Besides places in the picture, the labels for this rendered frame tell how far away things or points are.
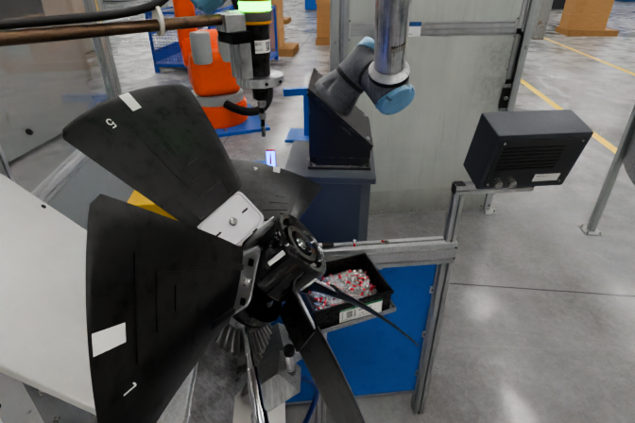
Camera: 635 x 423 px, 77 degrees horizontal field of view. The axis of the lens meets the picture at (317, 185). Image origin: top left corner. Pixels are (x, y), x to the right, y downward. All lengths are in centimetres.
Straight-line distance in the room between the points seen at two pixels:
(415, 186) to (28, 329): 255
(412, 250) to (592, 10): 1196
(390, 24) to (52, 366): 92
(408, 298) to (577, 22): 1185
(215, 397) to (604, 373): 199
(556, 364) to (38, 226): 209
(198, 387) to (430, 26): 230
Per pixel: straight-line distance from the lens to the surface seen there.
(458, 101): 276
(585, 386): 226
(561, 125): 123
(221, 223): 64
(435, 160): 286
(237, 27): 57
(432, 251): 130
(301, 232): 66
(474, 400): 202
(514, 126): 116
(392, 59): 112
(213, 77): 447
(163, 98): 71
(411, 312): 147
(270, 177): 90
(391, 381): 174
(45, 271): 70
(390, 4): 102
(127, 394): 40
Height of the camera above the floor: 160
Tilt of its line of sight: 29 degrees down
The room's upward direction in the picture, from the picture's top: straight up
